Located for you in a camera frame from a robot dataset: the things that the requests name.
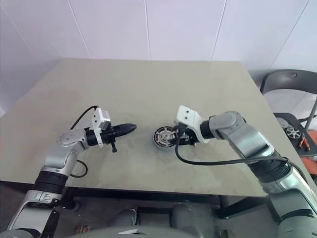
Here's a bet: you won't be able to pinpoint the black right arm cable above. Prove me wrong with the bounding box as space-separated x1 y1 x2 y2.
175 122 313 185

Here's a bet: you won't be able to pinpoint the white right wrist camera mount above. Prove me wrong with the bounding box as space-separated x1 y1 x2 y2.
173 105 211 144

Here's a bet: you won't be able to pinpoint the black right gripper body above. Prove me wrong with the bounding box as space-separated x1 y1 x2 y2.
180 123 199 147

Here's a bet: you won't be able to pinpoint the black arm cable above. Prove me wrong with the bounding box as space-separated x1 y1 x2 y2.
70 106 100 178
175 122 313 185

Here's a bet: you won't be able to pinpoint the orange-handled pliers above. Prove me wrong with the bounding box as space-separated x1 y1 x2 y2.
298 138 311 151

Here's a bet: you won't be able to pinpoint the grey robot torso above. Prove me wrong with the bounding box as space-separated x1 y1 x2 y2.
85 225 223 238

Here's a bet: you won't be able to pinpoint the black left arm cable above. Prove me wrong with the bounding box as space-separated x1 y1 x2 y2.
70 106 100 178

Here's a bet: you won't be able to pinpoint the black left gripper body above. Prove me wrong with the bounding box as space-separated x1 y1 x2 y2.
100 125 118 153

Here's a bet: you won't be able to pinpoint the black folding chair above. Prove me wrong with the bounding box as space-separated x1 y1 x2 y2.
260 68 317 130

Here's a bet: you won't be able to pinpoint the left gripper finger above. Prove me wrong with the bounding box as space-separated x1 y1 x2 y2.
115 128 136 137
113 123 137 132

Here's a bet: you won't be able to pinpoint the black stool seat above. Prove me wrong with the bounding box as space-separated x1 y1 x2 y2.
273 113 317 157

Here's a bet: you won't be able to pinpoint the grey metal disc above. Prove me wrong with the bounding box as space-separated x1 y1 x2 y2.
153 126 178 147

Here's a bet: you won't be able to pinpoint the black table frame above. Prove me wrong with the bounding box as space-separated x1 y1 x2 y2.
61 188 268 219

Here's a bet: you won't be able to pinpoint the silver spoked wheel part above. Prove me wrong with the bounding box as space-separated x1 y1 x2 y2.
286 125 302 139

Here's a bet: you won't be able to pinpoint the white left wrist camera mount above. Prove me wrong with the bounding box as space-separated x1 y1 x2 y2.
90 107 111 147

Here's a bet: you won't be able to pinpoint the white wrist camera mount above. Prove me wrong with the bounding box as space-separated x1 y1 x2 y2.
173 105 211 144
90 107 111 147

